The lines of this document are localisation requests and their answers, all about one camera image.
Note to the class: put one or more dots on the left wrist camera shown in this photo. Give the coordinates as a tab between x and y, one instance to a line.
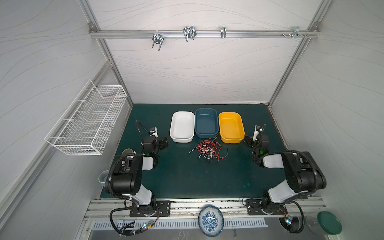
153	132

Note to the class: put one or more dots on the metal hook clamp left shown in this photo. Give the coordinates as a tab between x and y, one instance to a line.
158	39

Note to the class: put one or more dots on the aluminium crossbar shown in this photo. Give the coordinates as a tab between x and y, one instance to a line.
201	34

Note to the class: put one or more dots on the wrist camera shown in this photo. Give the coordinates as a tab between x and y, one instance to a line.
258	133
153	132

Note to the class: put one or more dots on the jar with green lid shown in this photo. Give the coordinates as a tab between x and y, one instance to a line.
324	223

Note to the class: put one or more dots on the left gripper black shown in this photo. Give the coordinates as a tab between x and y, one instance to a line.
162	142

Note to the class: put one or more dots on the clear plastic cup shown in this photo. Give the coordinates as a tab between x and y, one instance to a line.
103	177

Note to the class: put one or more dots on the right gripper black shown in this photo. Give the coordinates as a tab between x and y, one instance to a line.
250	141

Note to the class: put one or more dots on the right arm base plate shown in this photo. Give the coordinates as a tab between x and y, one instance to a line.
262	207

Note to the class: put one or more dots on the metal bracket right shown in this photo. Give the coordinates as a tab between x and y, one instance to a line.
296	34

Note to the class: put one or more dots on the metal hook clamp middle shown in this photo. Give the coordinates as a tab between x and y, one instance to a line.
189	33

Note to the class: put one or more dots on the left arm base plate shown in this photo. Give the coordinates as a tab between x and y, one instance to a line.
154	209

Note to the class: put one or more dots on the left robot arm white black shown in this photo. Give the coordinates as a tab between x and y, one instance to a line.
124	180

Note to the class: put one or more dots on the metal hook clamp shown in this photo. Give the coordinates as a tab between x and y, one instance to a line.
158	39
189	33

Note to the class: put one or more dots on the white plastic bin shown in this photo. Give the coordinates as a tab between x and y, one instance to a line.
182	128

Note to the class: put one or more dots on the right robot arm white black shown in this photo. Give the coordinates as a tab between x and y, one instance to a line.
302	174

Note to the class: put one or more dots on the blue plastic bin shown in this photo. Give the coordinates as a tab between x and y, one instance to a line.
206	123

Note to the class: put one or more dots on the metal hook small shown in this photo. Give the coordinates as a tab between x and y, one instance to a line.
223	32

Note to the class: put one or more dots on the olive green mug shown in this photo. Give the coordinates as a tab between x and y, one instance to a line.
128	152

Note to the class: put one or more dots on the yellow plastic bin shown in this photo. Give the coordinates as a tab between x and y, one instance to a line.
231	128

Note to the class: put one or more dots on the blue white patterned plate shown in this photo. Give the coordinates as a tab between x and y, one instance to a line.
211	221

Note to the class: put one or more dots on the white wire basket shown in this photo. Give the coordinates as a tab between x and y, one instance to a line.
86	125

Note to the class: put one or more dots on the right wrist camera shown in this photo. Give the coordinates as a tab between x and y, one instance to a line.
258	133

